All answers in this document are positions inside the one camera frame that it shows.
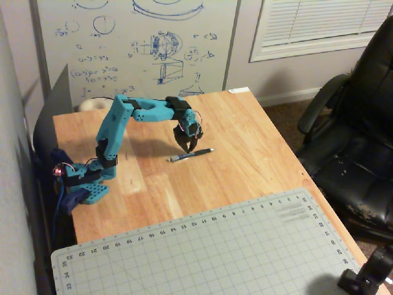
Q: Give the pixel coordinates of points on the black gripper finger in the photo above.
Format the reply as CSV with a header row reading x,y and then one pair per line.
x,y
195,143
181,138

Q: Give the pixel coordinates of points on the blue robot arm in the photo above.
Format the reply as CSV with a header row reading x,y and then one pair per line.
x,y
112,132

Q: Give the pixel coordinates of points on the blue and black pen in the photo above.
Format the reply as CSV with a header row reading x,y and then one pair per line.
x,y
201,151

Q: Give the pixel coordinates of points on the white tape strip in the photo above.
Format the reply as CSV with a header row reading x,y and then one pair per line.
x,y
239,90

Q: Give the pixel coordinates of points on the whiteboard with blue drawings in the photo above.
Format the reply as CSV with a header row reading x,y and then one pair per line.
x,y
138,46

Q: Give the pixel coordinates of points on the white tape roll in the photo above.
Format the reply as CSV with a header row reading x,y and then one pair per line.
x,y
92,104

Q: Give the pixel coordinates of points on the grey cutting mat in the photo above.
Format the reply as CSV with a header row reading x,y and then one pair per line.
x,y
199,252

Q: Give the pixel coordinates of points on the dark blue table clamp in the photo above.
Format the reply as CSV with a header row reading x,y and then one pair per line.
x,y
72,199

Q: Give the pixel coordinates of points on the black office chair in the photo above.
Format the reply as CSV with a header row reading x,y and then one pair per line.
x,y
353,138

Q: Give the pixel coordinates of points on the white window blinds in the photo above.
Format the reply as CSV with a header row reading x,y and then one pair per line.
x,y
322,21

